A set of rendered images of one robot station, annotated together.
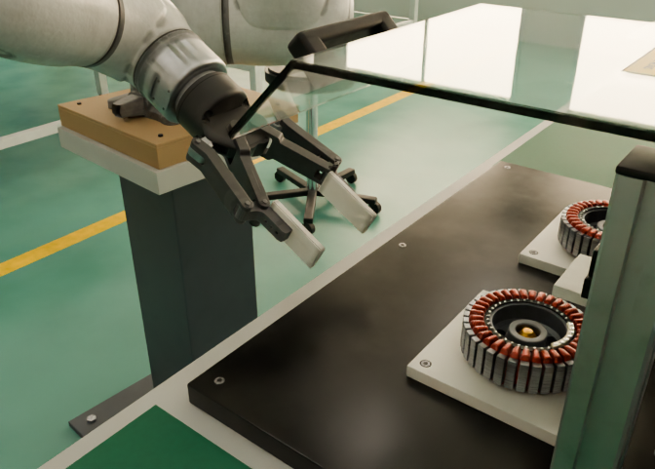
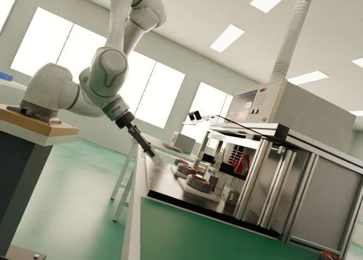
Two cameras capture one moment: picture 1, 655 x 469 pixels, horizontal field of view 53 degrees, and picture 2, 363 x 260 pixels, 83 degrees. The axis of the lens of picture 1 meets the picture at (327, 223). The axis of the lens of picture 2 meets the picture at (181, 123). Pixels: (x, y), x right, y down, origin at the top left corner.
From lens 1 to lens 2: 0.62 m
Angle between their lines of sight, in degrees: 56
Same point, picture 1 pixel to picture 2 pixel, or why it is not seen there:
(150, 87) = (115, 108)
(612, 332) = (259, 162)
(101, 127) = (12, 115)
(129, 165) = (28, 132)
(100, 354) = not seen: outside the picture
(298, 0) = not seen: hidden behind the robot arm
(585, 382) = (256, 170)
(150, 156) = (45, 131)
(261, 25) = (88, 102)
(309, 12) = not seen: hidden behind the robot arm
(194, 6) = (69, 88)
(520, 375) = (207, 187)
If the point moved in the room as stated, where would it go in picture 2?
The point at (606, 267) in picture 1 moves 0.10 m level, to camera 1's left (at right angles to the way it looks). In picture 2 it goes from (262, 152) to (252, 146)
